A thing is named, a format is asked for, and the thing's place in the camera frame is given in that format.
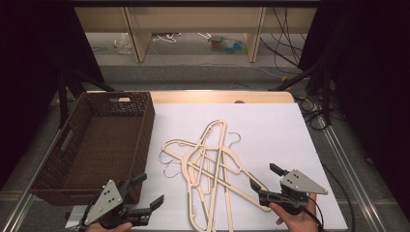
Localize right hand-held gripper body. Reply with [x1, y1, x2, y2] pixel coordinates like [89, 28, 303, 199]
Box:
[257, 169, 329, 217]

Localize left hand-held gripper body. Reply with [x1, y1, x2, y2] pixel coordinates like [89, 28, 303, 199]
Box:
[78, 179, 153, 230]

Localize beige plastic clothes hanger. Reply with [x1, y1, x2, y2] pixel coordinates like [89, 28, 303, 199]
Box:
[162, 119, 236, 232]
[160, 130, 273, 214]
[158, 119, 228, 232]

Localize brown woven basket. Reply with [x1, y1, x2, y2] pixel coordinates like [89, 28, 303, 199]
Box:
[29, 91, 157, 207]

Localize person's left hand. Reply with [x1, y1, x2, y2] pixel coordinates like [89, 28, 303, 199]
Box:
[85, 221, 133, 232]

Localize person's right hand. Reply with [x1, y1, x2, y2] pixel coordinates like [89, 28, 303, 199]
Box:
[269, 192, 321, 232]

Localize white table mat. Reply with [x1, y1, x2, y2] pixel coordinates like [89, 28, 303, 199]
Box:
[66, 101, 349, 232]

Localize black tripod stand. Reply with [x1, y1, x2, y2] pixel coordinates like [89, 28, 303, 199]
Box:
[269, 60, 337, 126]

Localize black metal stand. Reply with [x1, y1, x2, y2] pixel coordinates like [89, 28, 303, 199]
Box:
[56, 67, 116, 129]

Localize clear plastic bag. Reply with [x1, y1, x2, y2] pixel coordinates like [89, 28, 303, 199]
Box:
[113, 32, 133, 55]

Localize beige wooden desk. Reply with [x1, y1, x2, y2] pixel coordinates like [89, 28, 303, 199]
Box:
[73, 6, 318, 64]

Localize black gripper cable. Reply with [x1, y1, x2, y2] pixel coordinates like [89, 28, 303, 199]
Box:
[301, 196, 326, 232]

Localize metal floor rail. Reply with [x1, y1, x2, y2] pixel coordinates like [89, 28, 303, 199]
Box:
[317, 115, 388, 232]
[1, 129, 66, 232]

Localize black floor cable bundle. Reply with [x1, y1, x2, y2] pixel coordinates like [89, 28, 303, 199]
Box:
[294, 95, 332, 131]

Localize black hanging cables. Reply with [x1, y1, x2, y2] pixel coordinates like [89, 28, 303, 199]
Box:
[259, 7, 308, 75]

